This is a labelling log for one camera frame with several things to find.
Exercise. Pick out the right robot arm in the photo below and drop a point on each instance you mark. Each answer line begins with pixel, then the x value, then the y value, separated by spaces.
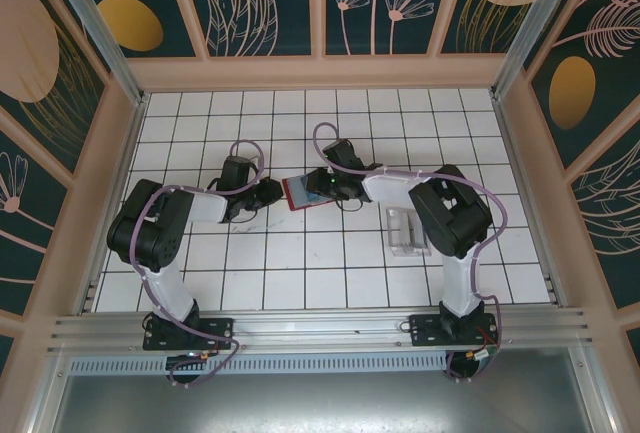
pixel 450 223

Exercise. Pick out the aluminium side rail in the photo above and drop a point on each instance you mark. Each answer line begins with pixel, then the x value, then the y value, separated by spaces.
pixel 524 203
pixel 119 203

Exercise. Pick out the aluminium frame post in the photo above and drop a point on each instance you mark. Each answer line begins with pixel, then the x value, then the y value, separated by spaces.
pixel 535 28
pixel 100 28

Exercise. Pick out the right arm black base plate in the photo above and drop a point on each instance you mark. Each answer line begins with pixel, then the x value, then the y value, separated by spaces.
pixel 425 329

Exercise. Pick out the aluminium mounting rail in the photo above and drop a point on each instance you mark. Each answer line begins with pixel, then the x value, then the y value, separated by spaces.
pixel 320 328

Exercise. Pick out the grey metal sheet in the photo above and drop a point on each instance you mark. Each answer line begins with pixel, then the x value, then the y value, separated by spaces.
pixel 320 408

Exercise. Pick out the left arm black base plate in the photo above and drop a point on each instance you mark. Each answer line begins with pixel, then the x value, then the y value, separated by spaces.
pixel 215 334

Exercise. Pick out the blue credit card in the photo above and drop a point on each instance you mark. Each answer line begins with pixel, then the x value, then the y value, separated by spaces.
pixel 301 194

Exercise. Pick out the clear plastic card box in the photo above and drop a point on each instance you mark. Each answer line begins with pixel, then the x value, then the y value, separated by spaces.
pixel 402 233

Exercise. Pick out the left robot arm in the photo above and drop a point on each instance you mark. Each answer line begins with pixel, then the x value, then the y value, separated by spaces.
pixel 150 233

